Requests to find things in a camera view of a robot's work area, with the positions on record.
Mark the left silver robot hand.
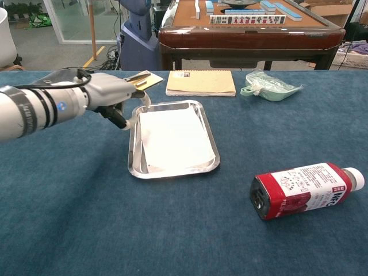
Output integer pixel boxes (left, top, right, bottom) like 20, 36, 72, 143
85, 72, 152, 132

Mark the white paper sheet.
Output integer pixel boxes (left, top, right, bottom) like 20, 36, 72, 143
139, 108, 216, 169

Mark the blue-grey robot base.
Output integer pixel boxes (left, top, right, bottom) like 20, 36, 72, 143
118, 0, 162, 71

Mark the silver metal tray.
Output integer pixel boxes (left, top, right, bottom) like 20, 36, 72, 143
127, 99, 221, 180

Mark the razor in yellow package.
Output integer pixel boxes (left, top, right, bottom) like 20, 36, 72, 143
123, 70, 164, 91

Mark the wooden pole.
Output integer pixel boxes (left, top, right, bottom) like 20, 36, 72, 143
87, 0, 98, 60

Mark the brown spiral notebook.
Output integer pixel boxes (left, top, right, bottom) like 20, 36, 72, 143
165, 70, 237, 98

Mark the green bag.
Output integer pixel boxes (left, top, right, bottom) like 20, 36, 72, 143
28, 13, 53, 29

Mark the white round seat shell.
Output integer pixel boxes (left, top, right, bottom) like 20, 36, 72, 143
0, 7, 18, 68

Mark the blue felt table cover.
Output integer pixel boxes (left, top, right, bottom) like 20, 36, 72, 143
0, 70, 368, 276

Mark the brown mahjong table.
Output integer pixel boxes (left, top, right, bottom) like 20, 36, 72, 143
158, 0, 346, 71

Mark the face-up mahjong tile row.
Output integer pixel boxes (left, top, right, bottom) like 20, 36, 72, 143
209, 14, 287, 25

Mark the green plastic dustpan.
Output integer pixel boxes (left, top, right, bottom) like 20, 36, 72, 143
240, 71, 304, 103

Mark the red juice bottle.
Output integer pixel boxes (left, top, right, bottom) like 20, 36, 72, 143
250, 162, 366, 221

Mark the white plastic basket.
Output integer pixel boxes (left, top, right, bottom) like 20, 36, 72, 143
332, 43, 368, 71

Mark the purple cloth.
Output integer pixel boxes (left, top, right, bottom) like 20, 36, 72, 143
349, 42, 368, 55

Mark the black cable tangle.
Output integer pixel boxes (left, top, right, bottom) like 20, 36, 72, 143
99, 47, 123, 71

